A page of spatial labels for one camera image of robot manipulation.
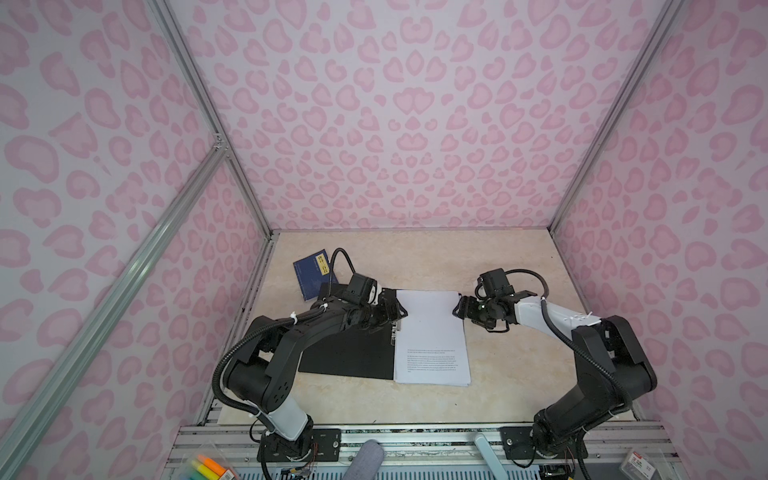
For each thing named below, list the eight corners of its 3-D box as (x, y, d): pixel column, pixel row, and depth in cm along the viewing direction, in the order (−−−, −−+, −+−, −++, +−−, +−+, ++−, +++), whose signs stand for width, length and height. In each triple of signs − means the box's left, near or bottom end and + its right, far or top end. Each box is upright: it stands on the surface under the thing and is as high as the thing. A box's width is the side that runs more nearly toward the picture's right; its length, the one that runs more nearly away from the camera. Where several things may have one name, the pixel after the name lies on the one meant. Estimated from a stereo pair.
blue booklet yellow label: (305, 302, 102) (303, 298, 101) (293, 264, 113) (291, 260, 111) (340, 288, 106) (339, 285, 104) (325, 253, 116) (324, 249, 115)
